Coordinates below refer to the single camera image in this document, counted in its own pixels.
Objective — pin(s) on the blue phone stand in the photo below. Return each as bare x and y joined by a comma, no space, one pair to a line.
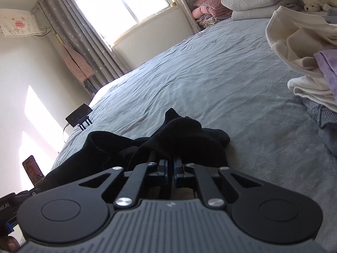
85,124

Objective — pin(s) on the air conditioner with white cover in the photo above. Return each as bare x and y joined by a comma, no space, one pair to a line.
18,22

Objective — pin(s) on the dark grey hanging cloth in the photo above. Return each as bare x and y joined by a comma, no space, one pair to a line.
90,87

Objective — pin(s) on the grey knit sweater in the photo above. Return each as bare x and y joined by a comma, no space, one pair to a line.
323,116

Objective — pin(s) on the black smartphone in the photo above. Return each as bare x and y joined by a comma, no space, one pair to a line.
79,114
33,171

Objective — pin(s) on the pink quilted jacket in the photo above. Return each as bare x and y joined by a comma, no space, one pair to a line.
79,64

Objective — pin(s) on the grey star-print curtain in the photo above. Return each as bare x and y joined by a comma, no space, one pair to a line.
79,31
188,2

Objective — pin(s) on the cream bear-print shirt black sleeves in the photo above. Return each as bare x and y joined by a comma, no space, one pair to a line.
184,134

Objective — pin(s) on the window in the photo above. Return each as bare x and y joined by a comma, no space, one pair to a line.
118,5

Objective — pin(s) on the white plush toy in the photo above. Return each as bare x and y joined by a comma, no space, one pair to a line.
316,1

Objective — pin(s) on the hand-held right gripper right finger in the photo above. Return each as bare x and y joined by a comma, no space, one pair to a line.
177,174

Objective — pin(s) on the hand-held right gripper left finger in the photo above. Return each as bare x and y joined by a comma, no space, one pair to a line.
165,174

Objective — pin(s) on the person's left hand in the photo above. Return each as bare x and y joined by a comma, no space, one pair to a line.
11,245

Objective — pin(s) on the purple garment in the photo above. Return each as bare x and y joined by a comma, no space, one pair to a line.
329,71

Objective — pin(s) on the white folded garment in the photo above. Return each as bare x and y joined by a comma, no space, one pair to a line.
289,31

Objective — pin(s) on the pink pillows pile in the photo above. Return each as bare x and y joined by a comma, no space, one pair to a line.
208,11

